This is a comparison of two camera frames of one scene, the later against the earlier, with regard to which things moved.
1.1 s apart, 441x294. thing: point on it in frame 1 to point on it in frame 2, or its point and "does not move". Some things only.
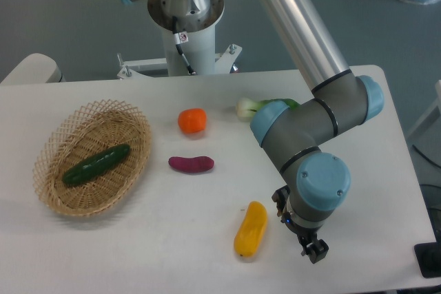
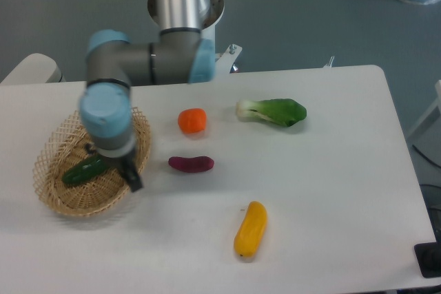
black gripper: (315, 249) to (127, 166)
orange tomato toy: (192, 120) does not move
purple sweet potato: (191, 164) does not move
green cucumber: (91, 166) does not move
